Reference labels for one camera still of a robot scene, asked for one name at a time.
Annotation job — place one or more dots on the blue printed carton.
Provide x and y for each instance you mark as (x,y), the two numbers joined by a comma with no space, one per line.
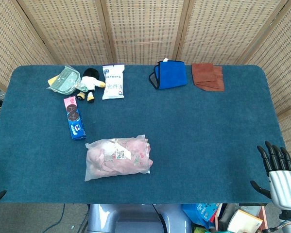
(201,213)

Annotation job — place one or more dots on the cream covered book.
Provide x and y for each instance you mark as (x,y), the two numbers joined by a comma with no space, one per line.
(243,221)

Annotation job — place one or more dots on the bamboo folding screen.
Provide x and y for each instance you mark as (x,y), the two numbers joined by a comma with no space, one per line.
(145,29)

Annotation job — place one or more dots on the brown folded cloth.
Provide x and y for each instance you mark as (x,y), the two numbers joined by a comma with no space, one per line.
(207,76)

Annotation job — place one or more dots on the blue and pink cookie box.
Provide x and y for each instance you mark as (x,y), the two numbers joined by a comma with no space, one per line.
(74,119)

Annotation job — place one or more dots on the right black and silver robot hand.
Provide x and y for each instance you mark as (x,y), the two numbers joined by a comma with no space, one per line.
(282,187)

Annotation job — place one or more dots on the frosted plastic zip bag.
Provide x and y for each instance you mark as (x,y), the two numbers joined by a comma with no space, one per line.
(116,159)

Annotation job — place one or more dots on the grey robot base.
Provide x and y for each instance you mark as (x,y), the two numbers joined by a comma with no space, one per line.
(135,218)

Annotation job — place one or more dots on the pink floral garment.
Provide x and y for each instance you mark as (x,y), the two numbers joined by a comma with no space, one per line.
(125,150)

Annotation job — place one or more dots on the blue cloth with black trim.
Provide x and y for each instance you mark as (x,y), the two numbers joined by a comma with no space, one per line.
(170,74)

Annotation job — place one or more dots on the yellow sponge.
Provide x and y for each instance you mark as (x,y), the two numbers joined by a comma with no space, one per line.
(53,80)

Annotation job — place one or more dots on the green comb in clear wrapper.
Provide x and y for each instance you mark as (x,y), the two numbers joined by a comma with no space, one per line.
(63,81)

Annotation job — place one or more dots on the plush doll with black hair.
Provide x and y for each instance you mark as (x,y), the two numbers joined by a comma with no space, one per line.
(90,82)

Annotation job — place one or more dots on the white wet wipes pack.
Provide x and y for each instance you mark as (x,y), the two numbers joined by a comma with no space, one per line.
(113,81)

